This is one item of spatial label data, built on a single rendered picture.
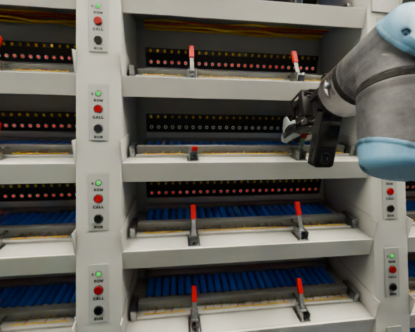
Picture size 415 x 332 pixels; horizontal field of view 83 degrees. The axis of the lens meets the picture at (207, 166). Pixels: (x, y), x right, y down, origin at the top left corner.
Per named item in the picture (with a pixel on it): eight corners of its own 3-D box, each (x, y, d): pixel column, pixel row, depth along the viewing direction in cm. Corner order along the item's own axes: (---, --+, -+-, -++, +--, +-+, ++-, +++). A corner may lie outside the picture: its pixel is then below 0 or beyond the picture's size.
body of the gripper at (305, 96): (317, 103, 57) (352, 73, 46) (322, 136, 55) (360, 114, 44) (287, 103, 56) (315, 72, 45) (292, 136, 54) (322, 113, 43)
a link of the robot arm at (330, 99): (387, 107, 39) (332, 105, 38) (364, 119, 44) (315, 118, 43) (375, 60, 41) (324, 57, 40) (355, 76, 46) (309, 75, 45)
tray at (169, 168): (367, 178, 60) (375, 141, 57) (122, 182, 53) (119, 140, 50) (321, 158, 79) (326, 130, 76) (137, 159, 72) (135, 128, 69)
